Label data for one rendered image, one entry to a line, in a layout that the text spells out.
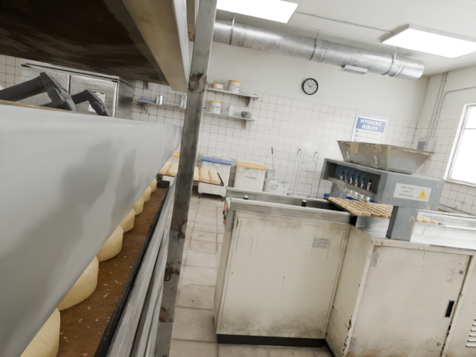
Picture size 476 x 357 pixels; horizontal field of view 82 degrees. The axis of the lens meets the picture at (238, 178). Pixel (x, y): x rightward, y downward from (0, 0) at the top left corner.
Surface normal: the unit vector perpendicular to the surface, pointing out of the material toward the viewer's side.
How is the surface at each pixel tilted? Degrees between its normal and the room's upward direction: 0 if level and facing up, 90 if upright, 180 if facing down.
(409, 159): 110
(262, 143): 90
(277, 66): 90
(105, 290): 0
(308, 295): 90
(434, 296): 90
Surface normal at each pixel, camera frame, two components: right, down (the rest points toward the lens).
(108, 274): 0.16, -0.97
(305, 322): 0.13, 0.18
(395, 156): 0.07, 0.50
